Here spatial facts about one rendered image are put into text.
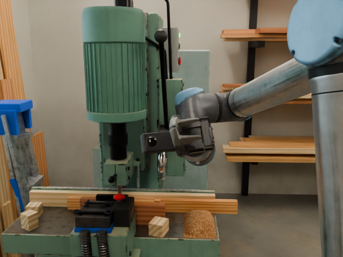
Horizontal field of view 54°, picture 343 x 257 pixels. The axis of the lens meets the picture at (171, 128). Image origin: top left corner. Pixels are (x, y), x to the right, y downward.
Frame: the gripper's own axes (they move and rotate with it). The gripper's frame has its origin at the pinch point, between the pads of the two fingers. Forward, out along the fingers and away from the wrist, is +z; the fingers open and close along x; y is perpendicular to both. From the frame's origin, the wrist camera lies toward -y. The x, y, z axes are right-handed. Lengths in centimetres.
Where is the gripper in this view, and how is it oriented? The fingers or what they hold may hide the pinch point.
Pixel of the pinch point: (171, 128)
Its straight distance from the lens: 65.6
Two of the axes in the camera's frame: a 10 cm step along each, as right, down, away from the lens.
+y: 9.8, -1.5, -1.5
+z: -1.8, -2.0, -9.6
